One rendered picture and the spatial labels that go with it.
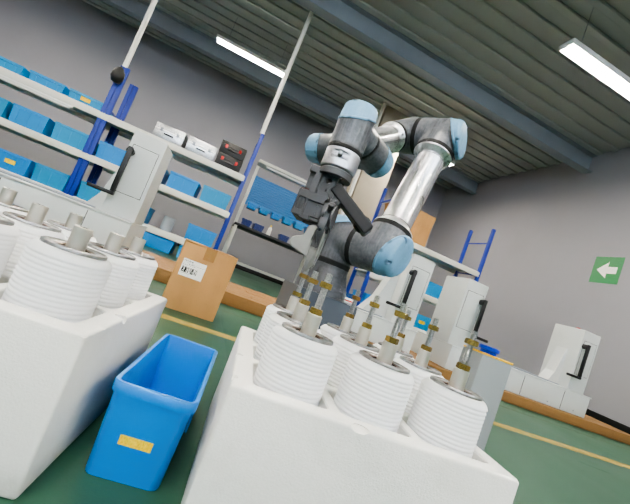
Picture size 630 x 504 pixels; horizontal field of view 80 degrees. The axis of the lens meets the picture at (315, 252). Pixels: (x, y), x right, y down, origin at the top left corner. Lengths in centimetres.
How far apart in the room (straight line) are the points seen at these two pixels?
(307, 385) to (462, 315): 274
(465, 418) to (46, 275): 54
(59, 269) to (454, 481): 53
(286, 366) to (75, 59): 959
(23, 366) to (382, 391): 41
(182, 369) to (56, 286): 38
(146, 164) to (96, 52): 742
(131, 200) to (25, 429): 211
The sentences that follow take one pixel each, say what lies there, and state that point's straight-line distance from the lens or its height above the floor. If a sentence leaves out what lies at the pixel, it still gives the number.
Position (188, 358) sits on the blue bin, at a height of 9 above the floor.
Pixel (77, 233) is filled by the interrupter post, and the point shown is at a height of 27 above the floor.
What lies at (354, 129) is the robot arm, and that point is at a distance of 78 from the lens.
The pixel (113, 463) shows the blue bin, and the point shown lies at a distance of 59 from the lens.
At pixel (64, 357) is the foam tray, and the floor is 15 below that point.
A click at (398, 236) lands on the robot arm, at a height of 51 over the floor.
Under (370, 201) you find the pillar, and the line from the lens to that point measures 722.
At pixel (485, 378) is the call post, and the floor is 27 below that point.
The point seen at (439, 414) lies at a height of 22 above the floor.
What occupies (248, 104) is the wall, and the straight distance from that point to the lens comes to 938.
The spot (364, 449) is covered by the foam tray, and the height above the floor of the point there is 16.
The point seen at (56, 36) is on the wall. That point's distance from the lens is 1016.
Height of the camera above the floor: 32
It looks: 5 degrees up
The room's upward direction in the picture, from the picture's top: 21 degrees clockwise
